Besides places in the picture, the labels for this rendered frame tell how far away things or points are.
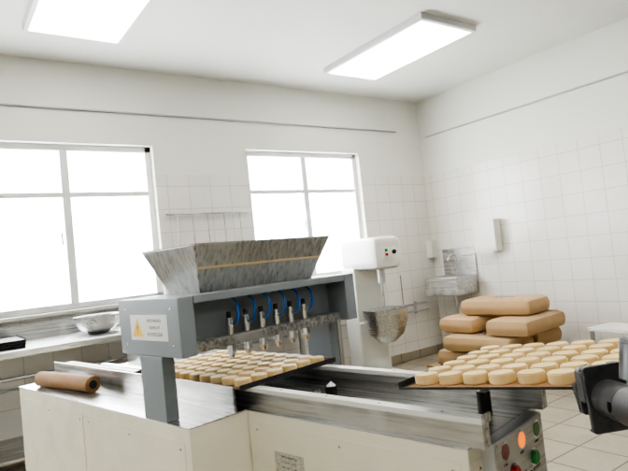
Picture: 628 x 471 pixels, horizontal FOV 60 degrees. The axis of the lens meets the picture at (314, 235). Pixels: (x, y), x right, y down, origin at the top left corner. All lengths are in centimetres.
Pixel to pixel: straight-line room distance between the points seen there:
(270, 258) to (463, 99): 492
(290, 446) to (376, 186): 488
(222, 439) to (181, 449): 11
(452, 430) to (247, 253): 81
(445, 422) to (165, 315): 77
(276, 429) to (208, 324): 35
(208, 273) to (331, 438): 57
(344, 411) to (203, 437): 40
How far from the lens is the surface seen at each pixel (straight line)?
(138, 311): 166
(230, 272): 166
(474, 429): 118
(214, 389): 167
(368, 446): 134
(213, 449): 159
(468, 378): 115
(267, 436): 159
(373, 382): 168
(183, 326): 149
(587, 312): 569
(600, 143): 555
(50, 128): 477
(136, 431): 178
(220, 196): 509
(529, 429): 137
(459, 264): 643
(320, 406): 143
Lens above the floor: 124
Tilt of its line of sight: 2 degrees up
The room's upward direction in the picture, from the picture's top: 6 degrees counter-clockwise
